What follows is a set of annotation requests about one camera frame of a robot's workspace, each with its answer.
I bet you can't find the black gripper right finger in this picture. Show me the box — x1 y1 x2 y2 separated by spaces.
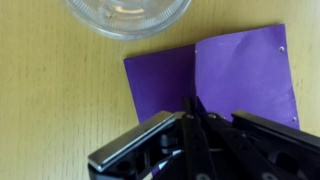
195 97 320 180

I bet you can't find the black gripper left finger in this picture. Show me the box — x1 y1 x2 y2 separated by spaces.
88 97 218 180

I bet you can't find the purple paper folder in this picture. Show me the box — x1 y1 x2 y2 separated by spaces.
123 23 300 179

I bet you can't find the clear plastic bowl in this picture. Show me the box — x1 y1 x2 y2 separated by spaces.
61 0 193 42

